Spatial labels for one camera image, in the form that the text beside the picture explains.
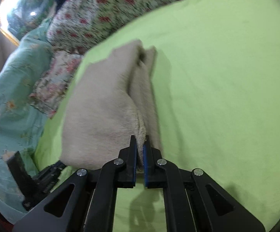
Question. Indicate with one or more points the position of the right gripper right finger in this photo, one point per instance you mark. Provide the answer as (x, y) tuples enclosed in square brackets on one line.
[(193, 200)]

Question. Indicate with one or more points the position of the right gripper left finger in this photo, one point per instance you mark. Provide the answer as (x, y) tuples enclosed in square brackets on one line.
[(86, 200)]

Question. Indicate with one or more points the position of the beige knit sweater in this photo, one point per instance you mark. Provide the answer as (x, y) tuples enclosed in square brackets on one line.
[(112, 102)]

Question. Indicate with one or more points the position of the teal floral pillow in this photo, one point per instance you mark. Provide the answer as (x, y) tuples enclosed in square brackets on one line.
[(21, 125)]

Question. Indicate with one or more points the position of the pastel floral ruffled pillow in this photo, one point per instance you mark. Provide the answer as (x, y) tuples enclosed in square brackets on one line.
[(50, 89)]

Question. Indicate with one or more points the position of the lime green bed sheet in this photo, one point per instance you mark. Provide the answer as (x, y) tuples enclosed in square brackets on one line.
[(217, 89)]

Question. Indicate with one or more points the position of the red floral white quilt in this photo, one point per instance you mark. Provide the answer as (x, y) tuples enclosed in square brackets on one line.
[(79, 25)]

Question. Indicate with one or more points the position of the gold framed landscape painting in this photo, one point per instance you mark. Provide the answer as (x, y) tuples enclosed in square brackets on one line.
[(18, 17)]

